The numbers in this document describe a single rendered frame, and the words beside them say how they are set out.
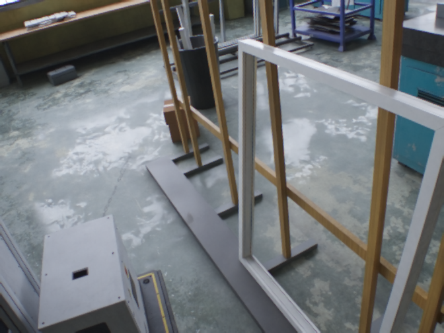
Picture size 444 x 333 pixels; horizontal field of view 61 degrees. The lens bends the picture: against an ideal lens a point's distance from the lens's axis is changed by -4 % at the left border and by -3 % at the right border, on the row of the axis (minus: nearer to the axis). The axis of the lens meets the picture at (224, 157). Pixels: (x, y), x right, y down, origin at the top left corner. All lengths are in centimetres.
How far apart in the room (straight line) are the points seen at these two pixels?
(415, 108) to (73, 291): 140
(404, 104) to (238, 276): 168
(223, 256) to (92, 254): 113
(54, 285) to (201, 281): 116
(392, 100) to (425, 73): 180
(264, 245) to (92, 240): 134
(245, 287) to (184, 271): 48
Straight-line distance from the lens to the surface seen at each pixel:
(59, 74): 720
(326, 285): 257
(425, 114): 120
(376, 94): 130
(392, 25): 130
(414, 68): 312
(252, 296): 246
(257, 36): 676
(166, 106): 420
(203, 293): 260
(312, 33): 675
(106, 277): 169
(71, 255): 187
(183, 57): 458
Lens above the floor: 200
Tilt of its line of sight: 32 degrees down
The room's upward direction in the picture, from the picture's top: 10 degrees counter-clockwise
